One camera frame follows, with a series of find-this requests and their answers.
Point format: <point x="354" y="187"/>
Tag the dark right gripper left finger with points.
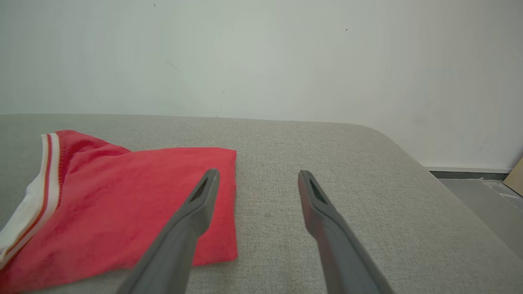
<point x="179" y="241"/>

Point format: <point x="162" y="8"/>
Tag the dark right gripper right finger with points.
<point x="339" y="253"/>

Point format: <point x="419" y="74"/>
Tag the red jersey white striped trim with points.
<point x="114" y="204"/>

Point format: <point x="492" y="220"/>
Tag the grey fabric sofa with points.
<point x="367" y="196"/>

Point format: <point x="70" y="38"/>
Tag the brown cardboard piece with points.
<point x="515" y="177"/>

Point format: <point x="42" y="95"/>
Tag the white wall baseboard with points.
<point x="466" y="169"/>

